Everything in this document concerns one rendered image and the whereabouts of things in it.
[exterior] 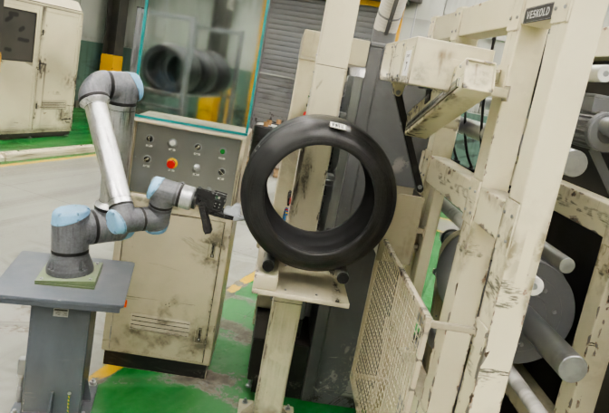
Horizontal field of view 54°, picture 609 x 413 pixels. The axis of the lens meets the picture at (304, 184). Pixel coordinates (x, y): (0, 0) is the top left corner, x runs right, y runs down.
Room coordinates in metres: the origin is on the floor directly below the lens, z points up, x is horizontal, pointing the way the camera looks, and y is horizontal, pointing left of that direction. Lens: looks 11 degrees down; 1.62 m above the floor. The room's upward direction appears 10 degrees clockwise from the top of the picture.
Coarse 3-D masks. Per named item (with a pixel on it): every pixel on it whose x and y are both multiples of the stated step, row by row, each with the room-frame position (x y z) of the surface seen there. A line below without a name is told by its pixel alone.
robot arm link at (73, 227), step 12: (60, 216) 2.30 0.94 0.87; (72, 216) 2.30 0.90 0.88; (84, 216) 2.34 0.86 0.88; (96, 216) 2.40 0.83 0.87; (60, 228) 2.29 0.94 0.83; (72, 228) 2.30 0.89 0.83; (84, 228) 2.34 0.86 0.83; (96, 228) 2.37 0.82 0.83; (60, 240) 2.30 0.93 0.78; (72, 240) 2.30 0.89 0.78; (84, 240) 2.34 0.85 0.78; (96, 240) 2.39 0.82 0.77; (60, 252) 2.30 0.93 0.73; (72, 252) 2.31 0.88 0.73
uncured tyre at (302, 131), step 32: (288, 128) 2.11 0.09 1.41; (320, 128) 2.10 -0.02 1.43; (352, 128) 2.13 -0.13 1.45; (256, 160) 2.09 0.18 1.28; (384, 160) 2.13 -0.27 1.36; (256, 192) 2.07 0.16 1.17; (384, 192) 2.10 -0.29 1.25; (256, 224) 2.08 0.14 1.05; (288, 224) 2.37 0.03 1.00; (352, 224) 2.37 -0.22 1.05; (384, 224) 2.11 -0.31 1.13; (288, 256) 2.08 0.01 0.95; (320, 256) 2.09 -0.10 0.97; (352, 256) 2.10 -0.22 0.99
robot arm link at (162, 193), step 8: (152, 184) 2.13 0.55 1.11; (160, 184) 2.14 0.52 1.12; (168, 184) 2.15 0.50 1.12; (176, 184) 2.16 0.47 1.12; (152, 192) 2.13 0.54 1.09; (160, 192) 2.13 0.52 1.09; (168, 192) 2.13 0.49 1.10; (176, 192) 2.14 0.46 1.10; (152, 200) 2.15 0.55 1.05; (160, 200) 2.14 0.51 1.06; (168, 200) 2.14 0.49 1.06; (176, 200) 2.13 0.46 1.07; (168, 208) 2.16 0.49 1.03
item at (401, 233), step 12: (408, 192) 2.61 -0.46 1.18; (396, 204) 2.42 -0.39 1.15; (408, 204) 2.42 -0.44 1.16; (420, 204) 2.42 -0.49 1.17; (396, 216) 2.42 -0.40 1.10; (408, 216) 2.42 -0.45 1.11; (396, 228) 2.42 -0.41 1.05; (408, 228) 2.42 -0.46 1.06; (396, 240) 2.42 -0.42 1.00; (408, 240) 2.42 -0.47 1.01; (384, 252) 2.42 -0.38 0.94; (396, 252) 2.42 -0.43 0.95; (408, 252) 2.42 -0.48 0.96; (408, 264) 2.42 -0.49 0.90
